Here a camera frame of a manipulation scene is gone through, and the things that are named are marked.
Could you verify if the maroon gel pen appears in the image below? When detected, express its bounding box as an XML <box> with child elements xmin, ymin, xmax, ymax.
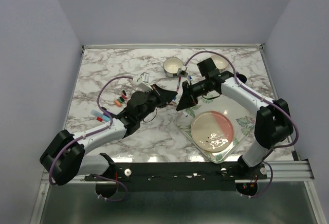
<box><xmin>176</xmin><ymin>76</ymin><xmax>181</xmax><ymax>92</ymax></box>

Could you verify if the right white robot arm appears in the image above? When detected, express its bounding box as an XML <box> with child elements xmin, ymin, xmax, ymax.
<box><xmin>176</xmin><ymin>58</ymin><xmax>294</xmax><ymax>179</ymax></box>

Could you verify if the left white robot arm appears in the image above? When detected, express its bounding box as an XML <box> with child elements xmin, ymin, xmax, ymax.
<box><xmin>40</xmin><ymin>84</ymin><xmax>177</xmax><ymax>185</ymax></box>

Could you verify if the dark rimmed ceramic bowl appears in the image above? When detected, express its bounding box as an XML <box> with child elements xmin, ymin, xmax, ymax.
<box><xmin>163</xmin><ymin>58</ymin><xmax>184</xmax><ymax>77</ymax></box>

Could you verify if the pink and cream plate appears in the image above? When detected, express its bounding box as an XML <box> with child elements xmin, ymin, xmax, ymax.
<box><xmin>191</xmin><ymin>111</ymin><xmax>234</xmax><ymax>153</ymax></box>

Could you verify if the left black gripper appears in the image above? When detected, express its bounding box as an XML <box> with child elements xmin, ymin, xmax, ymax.
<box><xmin>137</xmin><ymin>84</ymin><xmax>177</xmax><ymax>122</ymax></box>

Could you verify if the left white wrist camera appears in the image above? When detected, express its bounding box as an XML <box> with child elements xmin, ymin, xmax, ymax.
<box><xmin>132</xmin><ymin>72</ymin><xmax>152</xmax><ymax>91</ymax></box>

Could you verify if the black mounting base bar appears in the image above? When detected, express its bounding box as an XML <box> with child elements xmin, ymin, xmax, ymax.
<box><xmin>84</xmin><ymin>161</ymin><xmax>268</xmax><ymax>193</ymax></box>

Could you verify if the small black cup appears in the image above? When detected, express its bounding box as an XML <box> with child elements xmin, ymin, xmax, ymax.
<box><xmin>236</xmin><ymin>73</ymin><xmax>247</xmax><ymax>84</ymax></box>

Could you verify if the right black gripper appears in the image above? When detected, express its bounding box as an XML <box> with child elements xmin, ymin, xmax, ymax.
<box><xmin>176</xmin><ymin>79</ymin><xmax>209</xmax><ymax>111</ymax></box>

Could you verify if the striped cream bowl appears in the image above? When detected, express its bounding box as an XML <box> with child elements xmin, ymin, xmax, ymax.
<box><xmin>211</xmin><ymin>54</ymin><xmax>229</xmax><ymax>72</ymax></box>

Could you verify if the floral rectangular tray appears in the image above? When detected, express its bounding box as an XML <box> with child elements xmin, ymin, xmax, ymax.
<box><xmin>175</xmin><ymin>96</ymin><xmax>255</xmax><ymax>164</ymax></box>

